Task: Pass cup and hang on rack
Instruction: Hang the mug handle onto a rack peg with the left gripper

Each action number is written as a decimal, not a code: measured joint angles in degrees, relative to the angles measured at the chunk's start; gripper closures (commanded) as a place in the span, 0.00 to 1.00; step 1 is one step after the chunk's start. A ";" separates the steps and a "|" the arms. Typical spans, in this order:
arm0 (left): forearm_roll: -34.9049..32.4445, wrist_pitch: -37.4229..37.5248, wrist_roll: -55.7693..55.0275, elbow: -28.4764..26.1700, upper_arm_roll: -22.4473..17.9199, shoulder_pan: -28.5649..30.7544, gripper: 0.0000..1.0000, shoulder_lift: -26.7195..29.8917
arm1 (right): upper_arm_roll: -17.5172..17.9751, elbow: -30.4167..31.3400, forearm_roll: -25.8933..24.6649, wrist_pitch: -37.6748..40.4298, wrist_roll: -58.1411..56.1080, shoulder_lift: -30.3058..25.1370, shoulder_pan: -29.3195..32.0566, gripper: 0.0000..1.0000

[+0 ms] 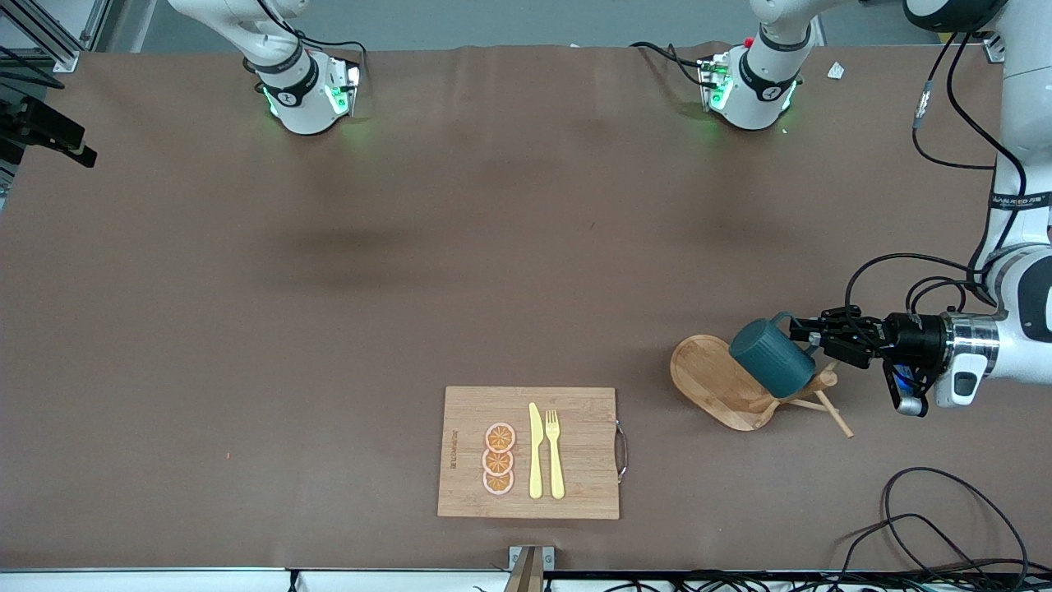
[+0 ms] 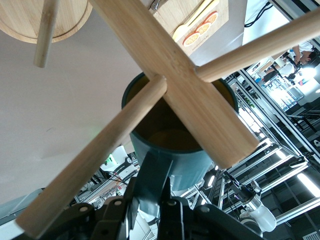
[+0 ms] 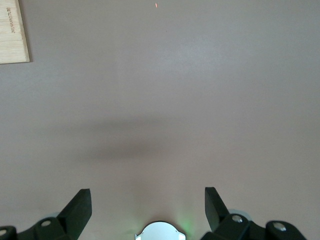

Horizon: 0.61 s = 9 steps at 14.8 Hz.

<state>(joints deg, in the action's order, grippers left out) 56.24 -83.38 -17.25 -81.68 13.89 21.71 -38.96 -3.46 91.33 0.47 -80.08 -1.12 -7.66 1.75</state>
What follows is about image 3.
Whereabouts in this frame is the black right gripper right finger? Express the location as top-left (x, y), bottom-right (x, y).
top-left (199, 186), bottom-right (308, 240)

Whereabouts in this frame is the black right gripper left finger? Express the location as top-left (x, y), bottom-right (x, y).
top-left (0, 188), bottom-right (92, 240)

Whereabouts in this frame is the bamboo cutting board with handle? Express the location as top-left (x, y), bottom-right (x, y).
top-left (0, 0), bottom-right (31, 65)

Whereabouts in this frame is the brown table cover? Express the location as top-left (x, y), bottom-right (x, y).
top-left (0, 0), bottom-right (320, 240)

